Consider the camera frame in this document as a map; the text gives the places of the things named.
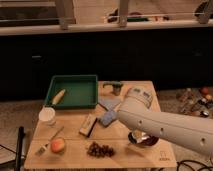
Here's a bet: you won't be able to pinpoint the dark purple grape bunch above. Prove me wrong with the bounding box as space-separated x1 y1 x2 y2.
87 142 115 158

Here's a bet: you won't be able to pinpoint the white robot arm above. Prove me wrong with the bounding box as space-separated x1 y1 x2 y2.
117 86 213 156

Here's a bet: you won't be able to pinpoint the green plastic tray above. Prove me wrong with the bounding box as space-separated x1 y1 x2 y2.
44 75 98 110

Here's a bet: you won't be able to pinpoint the blue sponge upper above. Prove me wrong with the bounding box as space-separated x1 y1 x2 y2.
98 97 121 110

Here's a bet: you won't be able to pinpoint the blue sponge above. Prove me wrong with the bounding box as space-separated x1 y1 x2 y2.
98 97 121 110
99 110 117 127

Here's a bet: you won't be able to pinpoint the blue sponge lower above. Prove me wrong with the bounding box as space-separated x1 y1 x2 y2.
99 110 117 127

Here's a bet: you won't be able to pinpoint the wooden block eraser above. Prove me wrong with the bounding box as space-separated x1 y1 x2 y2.
79 114 97 137

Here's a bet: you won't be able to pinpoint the wooden folding table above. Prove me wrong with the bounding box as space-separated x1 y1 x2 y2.
23 80 178 170

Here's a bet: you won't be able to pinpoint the dark round bowl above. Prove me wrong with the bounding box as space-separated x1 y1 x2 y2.
128 130 158 147

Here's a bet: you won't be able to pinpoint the white plastic cup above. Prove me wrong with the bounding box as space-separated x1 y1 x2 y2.
39 107 56 126

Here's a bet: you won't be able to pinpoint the orange peach fruit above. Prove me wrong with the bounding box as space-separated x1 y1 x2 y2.
50 138 65 153

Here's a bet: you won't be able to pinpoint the silver fork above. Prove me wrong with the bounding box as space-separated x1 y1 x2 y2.
35 126 64 156

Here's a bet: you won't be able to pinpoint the pile of bottles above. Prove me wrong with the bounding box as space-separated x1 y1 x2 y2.
176 87 213 118

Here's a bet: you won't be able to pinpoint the green handled metal cup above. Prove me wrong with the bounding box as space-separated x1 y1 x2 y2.
103 81 123 96

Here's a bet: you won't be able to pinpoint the black chair frame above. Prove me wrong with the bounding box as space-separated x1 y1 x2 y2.
0 126 25 171

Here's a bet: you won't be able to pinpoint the black floor cable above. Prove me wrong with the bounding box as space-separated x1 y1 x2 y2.
156 159 213 171

